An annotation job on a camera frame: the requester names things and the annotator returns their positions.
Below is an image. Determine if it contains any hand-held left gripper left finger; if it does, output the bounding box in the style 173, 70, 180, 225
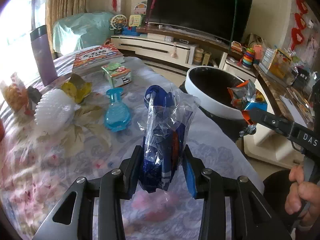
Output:
32, 145, 143, 240

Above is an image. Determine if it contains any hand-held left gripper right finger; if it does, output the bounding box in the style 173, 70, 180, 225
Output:
181, 147, 292, 240

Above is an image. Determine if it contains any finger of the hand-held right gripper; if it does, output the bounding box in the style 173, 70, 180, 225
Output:
246, 102, 268, 113
242, 108, 296, 137

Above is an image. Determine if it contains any orange snack wrapper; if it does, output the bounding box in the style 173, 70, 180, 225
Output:
227, 79, 268, 137

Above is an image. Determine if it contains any blue snack wrapper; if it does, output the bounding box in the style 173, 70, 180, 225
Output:
139, 85, 187, 193

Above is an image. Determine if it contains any white trash bin black liner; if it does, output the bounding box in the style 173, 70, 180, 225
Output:
179, 66, 253, 140

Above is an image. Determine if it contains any blue clear plastic bottle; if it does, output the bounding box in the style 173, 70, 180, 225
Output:
104, 88, 131, 132

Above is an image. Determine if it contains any clear plastic wrapper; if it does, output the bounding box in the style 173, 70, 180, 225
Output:
137, 86, 200, 155

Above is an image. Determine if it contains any white foam fruit net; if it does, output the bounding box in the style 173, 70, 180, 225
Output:
35, 88, 75, 134

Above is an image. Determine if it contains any yellow green wrapper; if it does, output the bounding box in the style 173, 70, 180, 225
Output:
61, 74, 92, 104

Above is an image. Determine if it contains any dark grey wrapper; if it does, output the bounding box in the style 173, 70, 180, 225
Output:
26, 86, 42, 105

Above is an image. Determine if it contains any person's right hand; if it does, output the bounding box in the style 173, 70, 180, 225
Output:
285, 165, 320, 230

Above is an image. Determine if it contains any marble top side counter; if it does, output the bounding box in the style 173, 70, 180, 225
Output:
244, 64, 320, 165

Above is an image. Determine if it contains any yellow toy box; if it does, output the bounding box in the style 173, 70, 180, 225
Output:
269, 49, 293, 80

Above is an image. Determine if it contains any black desk organizer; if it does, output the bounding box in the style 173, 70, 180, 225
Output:
292, 65, 318, 88

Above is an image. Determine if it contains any floral tablecloth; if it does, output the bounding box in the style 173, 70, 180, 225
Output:
0, 52, 265, 240

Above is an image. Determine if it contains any beige bag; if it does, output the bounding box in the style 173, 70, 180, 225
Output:
246, 34, 265, 50

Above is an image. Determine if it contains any green drink carton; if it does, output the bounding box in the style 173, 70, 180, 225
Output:
101, 62, 132, 88

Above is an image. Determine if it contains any white tv cabinet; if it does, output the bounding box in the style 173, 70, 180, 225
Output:
111, 26, 255, 78

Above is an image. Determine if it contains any black flat television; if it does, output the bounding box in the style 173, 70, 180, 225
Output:
146, 0, 253, 46

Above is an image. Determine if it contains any red picture book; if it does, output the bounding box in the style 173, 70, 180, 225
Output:
72, 43, 125, 70

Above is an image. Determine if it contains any purple thermos bottle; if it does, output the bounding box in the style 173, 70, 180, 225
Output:
30, 25, 58, 87

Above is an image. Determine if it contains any blue plastic toy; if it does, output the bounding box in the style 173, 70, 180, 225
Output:
122, 26, 138, 37

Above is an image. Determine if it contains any toy telephone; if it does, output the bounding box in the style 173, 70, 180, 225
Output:
129, 14, 143, 27

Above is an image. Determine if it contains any toy house card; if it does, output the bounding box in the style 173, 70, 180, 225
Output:
134, 1, 148, 15

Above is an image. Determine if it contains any ferris wheel toy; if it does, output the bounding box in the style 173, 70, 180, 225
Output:
111, 14, 127, 36

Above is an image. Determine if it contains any teal furniture cover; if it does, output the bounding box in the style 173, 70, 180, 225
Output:
52, 11, 118, 55

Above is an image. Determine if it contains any rainbow stacking ring toy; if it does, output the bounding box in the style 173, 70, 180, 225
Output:
241, 47, 255, 68

